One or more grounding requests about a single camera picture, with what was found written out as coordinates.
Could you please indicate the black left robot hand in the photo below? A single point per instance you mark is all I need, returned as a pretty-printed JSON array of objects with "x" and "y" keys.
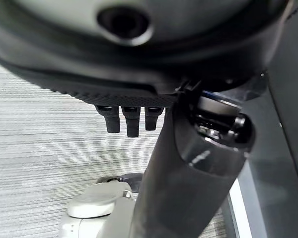
[{"x": 114, "y": 64}]

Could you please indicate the dark grey furniture panel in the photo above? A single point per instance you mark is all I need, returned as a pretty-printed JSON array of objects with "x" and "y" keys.
[{"x": 283, "y": 148}]

